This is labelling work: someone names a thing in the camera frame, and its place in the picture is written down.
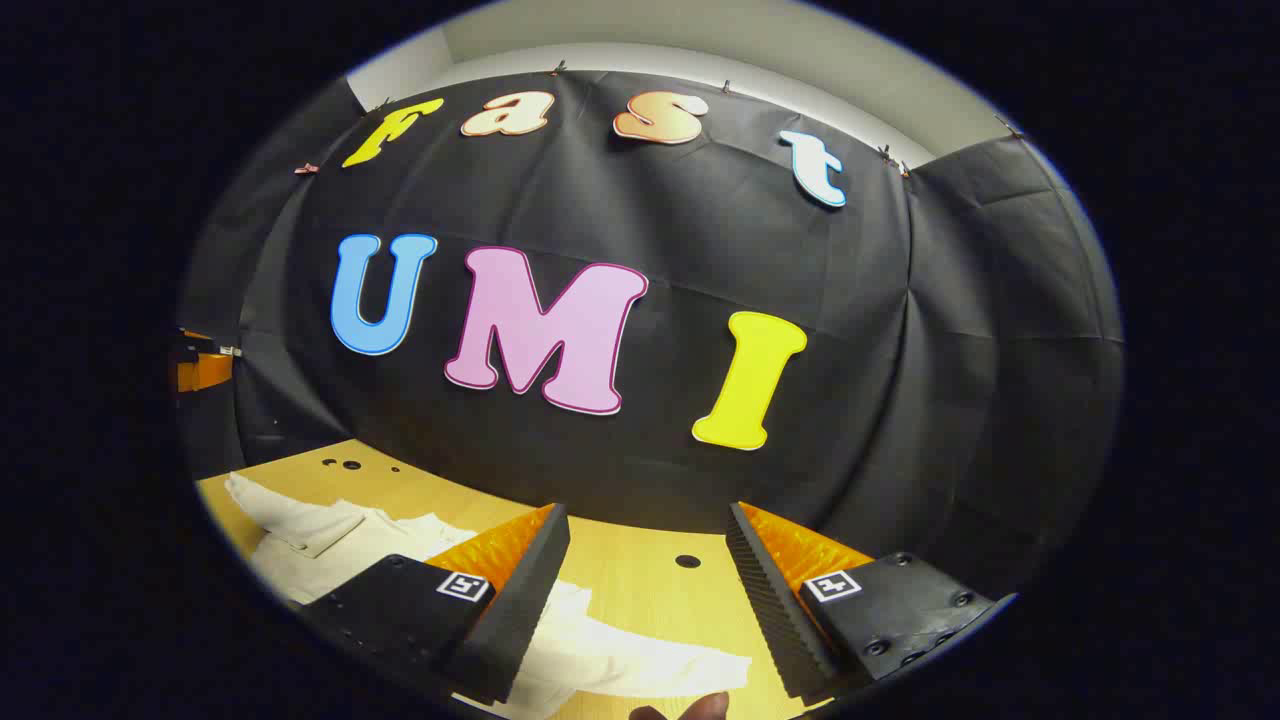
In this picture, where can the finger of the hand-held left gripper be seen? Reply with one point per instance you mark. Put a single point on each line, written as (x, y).
(205, 372)

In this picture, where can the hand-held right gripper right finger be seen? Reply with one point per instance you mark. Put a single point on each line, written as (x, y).
(775, 620)

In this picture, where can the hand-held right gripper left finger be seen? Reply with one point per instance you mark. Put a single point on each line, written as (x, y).
(520, 610)

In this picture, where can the white garment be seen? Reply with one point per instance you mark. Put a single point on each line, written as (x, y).
(300, 530)

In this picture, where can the black backdrop cloth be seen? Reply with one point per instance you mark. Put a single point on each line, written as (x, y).
(700, 250)

